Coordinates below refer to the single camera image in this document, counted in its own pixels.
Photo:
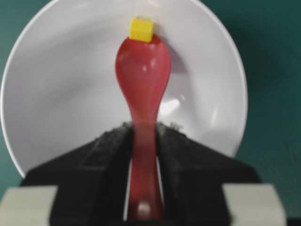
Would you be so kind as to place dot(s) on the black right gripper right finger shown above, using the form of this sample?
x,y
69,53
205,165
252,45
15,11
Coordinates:
x,y
203,187

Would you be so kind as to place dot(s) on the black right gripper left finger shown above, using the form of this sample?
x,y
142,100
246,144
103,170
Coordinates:
x,y
84,187

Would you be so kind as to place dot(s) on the red plastic spoon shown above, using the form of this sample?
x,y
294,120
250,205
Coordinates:
x,y
143,70

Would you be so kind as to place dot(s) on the yellow hexagonal prism block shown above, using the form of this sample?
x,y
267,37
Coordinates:
x,y
141,30

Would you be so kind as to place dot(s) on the white bowl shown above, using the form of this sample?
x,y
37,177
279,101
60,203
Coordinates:
x,y
59,88

